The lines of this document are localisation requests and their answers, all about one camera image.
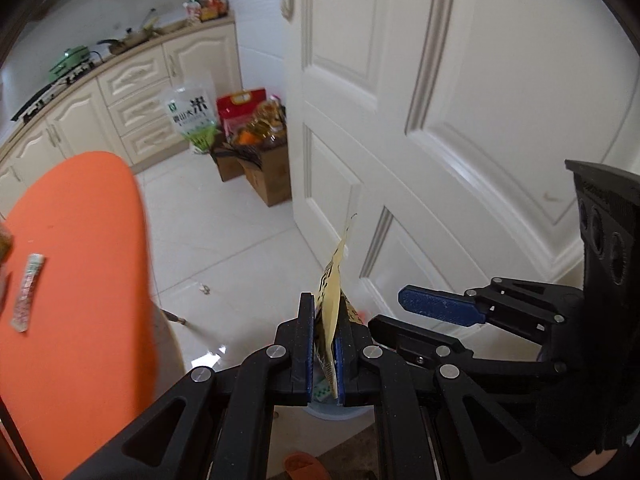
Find orange tablecloth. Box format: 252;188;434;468
0;151;158;480

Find gas stove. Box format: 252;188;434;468
11;62;101;122

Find metal wok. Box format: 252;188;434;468
97;30;151;56

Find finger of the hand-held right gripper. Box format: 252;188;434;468
398;276;586;345
369;314;568;396

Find person's right forearm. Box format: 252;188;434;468
570;447;628;478

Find beige printed paper packet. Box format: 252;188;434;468
312;213;367;397

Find beige countertop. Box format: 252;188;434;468
0;14;236;161

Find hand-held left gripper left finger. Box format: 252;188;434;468
65;292;316;480

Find red gift box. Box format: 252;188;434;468
216;88;267;136

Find white door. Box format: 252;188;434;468
280;0;640;328

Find large cardboard box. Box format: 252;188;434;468
242;132;292;207

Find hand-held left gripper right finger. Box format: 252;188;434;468
335;321;576;480

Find blue plastic bin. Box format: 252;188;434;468
303;360;373;421

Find small cardboard box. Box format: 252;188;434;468
210;132;246;182

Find green electric pot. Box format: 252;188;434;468
48;46;92;77

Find orange slipper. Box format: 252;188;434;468
283;452;331;480

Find white green rice bag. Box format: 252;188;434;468
164;82;221;155

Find person's right hand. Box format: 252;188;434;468
535;375;640;467

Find cream lower cabinets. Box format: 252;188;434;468
0;20;243;221

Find cluster of condiment bottles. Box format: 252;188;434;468
184;0;230;23

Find orange oil bottle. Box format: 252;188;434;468
235;97;286;148

